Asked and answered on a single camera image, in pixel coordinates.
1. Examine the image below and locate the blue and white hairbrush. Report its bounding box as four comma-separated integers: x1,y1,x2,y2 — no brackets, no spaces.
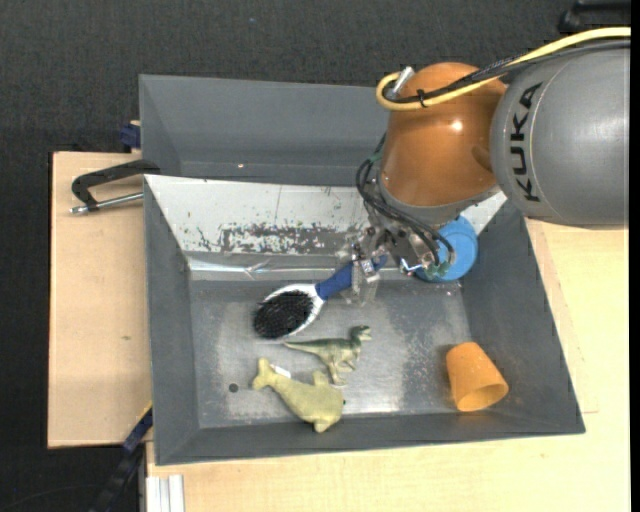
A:
252,254,389,341

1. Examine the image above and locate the orange plastic cup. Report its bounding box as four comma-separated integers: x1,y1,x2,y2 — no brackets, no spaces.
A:
444,341,511,413

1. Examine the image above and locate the grey metal bin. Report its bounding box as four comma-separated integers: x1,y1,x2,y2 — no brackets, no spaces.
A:
137,73,587,466

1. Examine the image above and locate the green toy dinosaur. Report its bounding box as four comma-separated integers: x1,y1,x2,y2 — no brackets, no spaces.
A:
283,324,374,387

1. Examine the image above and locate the yellow-green plush whale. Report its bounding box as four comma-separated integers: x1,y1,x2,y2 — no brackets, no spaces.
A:
250,357,347,434

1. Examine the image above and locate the blue plastic cup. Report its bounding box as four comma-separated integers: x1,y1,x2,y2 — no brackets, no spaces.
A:
414,214,480,285

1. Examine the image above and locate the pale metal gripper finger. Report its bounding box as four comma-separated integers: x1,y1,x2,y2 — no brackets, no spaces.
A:
349,255,367,306
363,258,381,303

